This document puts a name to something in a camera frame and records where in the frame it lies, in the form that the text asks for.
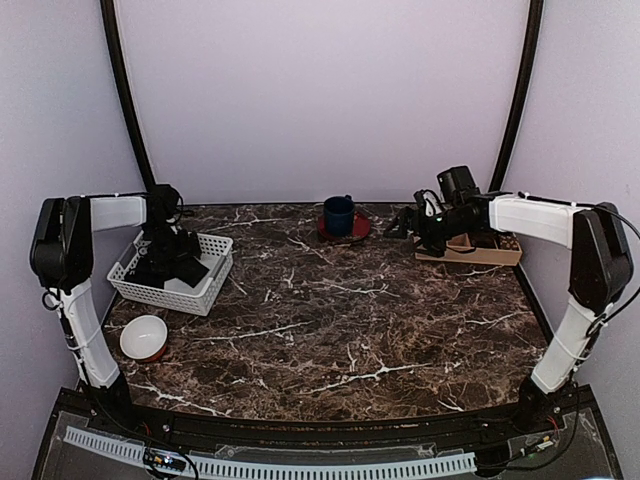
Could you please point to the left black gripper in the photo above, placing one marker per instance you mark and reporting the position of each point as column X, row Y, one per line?
column 186, row 249

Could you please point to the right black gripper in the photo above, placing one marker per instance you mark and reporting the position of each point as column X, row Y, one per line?
column 406, row 216

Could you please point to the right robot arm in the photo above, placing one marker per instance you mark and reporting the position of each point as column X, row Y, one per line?
column 601, row 265

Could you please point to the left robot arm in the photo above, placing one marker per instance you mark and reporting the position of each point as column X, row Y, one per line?
column 62, row 257

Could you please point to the black tie in basket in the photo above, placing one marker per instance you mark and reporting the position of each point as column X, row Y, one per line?
column 155, row 273

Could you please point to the red saucer plate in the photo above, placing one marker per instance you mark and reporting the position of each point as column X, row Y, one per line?
column 361, row 229

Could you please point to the white plastic basket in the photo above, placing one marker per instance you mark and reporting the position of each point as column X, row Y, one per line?
column 177, row 295

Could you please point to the dark blue mug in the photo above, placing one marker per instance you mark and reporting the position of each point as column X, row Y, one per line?
column 338, row 213

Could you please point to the white red bowl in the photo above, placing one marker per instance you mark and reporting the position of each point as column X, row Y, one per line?
column 144, row 339

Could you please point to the brown patterned rolled tie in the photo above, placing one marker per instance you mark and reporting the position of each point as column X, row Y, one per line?
column 507, row 242

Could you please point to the wooden compartment box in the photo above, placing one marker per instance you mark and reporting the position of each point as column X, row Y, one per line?
column 473, row 248

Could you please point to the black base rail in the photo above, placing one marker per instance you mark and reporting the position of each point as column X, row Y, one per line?
column 483, row 429

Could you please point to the left black frame post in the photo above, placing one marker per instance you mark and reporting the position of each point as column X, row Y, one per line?
column 128, row 109

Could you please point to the black frame post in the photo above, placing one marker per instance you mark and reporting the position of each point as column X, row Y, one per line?
column 128, row 109
column 520, row 93

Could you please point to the right black frame post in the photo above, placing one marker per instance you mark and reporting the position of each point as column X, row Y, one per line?
column 520, row 93

